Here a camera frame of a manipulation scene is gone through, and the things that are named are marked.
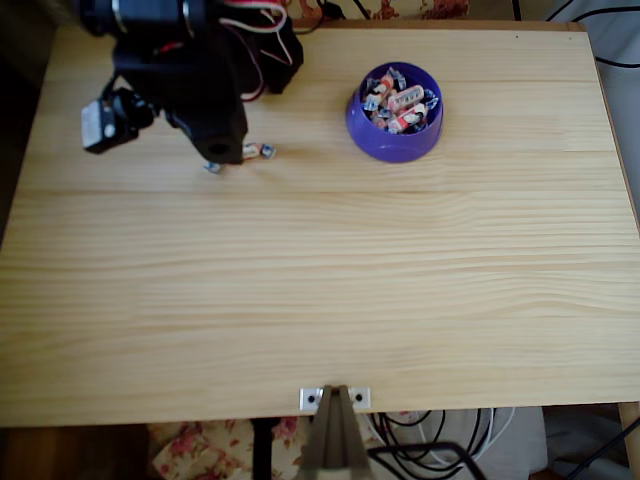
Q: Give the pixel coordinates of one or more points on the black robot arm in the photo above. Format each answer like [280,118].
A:
[150,55]

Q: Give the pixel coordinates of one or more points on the purple plastic bowl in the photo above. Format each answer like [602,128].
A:
[395,150]

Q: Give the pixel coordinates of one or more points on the white red blue candy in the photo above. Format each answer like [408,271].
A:
[380,86]
[255,150]
[406,97]
[407,120]
[431,99]
[397,75]

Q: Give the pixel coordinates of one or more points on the black camera box white label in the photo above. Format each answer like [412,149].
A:
[107,125]

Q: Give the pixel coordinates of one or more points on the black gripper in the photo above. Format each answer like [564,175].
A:
[216,134]

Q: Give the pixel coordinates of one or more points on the black vertical rod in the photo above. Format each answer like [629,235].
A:
[515,9]

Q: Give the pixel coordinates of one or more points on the silver metal bracket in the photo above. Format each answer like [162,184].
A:
[310,398]

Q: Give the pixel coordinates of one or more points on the light wooden table leg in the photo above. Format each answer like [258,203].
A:
[631,425]

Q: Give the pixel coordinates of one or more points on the floral red cream cloth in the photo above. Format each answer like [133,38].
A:
[440,7]
[200,450]

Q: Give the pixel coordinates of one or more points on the black table leg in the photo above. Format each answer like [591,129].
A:
[262,450]

